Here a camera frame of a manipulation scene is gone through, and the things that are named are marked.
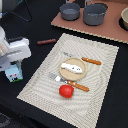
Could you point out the red toy tomato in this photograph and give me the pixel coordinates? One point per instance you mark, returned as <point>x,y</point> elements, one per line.
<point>66,91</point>

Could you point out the brown toy sausage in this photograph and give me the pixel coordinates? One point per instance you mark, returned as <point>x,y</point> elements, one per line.
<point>46,41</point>

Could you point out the small grey pot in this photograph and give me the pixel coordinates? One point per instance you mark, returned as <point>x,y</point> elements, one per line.
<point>70,11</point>

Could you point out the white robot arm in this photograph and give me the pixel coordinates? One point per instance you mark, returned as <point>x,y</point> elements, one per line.
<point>10,52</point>

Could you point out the wooden handled knife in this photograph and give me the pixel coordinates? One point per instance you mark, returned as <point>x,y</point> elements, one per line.
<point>84,59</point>

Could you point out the wooden handled fork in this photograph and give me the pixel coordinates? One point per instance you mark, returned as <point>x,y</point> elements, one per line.
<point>74,84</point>

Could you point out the beige woven placemat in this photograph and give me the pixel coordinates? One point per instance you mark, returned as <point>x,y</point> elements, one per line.
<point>83,109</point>

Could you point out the beige bowl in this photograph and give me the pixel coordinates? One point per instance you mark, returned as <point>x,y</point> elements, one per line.
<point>124,16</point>

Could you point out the round wooden plate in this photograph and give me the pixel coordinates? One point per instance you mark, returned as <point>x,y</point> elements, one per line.
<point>73,76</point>

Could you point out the small toy milk carton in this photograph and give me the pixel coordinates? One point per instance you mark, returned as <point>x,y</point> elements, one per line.
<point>14,73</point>

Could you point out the large grey pot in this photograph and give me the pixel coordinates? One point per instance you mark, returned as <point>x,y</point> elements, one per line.
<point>94,13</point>

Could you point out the white toy fish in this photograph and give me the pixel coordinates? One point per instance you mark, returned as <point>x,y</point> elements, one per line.
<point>72,68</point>

